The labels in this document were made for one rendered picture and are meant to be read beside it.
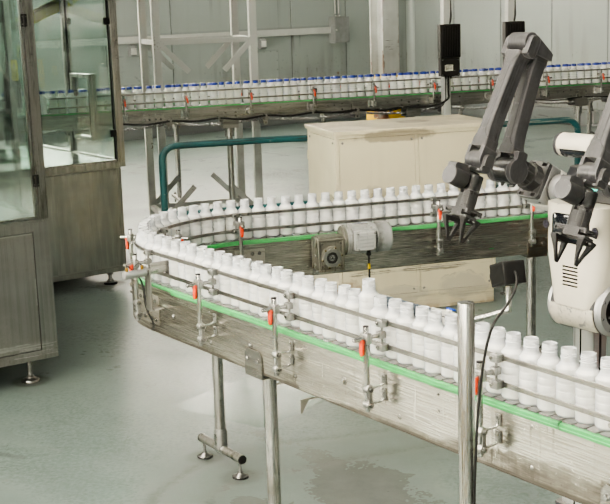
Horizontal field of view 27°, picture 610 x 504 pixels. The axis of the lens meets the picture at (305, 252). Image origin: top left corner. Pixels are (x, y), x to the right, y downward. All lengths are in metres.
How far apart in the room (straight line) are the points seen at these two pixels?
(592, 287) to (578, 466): 0.85
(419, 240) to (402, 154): 2.41
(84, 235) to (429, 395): 5.87
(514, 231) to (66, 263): 4.10
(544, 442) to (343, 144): 4.89
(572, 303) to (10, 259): 3.67
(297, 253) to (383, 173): 2.59
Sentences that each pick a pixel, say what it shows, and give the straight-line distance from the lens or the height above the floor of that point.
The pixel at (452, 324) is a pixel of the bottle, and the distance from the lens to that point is 3.29.
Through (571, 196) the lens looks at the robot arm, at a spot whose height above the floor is 1.46.
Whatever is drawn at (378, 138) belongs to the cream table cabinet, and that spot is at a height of 1.12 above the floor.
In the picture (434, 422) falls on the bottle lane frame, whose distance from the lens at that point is 3.35.
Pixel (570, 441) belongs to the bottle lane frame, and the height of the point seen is 0.96.
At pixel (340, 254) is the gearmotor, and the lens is 5.28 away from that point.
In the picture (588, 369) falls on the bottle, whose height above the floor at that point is 1.13.
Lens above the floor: 1.99
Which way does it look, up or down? 11 degrees down
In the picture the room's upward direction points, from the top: 2 degrees counter-clockwise
